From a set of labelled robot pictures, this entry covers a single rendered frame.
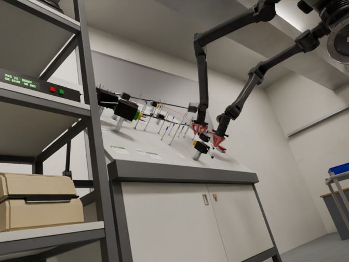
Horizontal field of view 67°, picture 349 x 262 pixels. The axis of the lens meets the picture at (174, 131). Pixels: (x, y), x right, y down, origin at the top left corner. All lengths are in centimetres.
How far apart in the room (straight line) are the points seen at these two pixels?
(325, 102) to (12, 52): 670
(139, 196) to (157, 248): 19
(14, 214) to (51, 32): 75
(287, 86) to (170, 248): 694
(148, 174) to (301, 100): 665
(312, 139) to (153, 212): 641
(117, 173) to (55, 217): 24
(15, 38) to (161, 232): 96
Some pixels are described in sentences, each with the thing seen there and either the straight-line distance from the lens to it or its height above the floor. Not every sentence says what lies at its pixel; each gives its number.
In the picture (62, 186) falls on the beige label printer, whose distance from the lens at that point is 88.
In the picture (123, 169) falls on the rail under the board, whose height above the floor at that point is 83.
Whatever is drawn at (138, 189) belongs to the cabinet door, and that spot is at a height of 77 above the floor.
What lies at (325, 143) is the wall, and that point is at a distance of 713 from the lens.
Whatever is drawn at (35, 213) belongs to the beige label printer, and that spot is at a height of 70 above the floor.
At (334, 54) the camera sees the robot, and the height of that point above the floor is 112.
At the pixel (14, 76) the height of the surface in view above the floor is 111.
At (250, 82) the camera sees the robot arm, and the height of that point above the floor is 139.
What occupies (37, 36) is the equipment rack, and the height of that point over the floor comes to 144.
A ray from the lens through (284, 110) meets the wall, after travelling 761.
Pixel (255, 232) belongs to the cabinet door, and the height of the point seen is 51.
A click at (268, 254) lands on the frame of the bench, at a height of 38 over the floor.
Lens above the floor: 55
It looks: 23 degrees up
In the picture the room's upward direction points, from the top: 14 degrees counter-clockwise
